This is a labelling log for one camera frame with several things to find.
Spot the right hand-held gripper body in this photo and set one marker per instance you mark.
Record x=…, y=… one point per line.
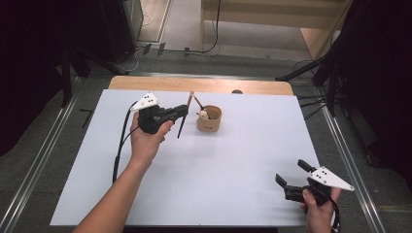
x=327, y=179

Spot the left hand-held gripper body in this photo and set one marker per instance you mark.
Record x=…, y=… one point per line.
x=152, y=116

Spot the dark pencil with orange end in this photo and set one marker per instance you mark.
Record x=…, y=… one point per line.
x=183, y=124
x=199, y=103

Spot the beige cup with animal figure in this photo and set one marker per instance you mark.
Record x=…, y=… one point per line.
x=209, y=123

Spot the person's left hand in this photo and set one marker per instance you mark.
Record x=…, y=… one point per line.
x=147, y=145

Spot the person's right hand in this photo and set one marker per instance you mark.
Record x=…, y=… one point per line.
x=319, y=212

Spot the white table mat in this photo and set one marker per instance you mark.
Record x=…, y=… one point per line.
x=210, y=178

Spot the black metal stand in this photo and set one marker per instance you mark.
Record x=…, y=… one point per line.
x=66, y=81
x=330, y=81

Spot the dark curtain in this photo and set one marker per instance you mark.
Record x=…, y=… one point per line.
x=29, y=64
x=382, y=81

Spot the light wooden shelf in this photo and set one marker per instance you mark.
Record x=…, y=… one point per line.
x=259, y=16

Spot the metal floor rail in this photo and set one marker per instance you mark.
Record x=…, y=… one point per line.
x=353, y=161
x=39, y=161

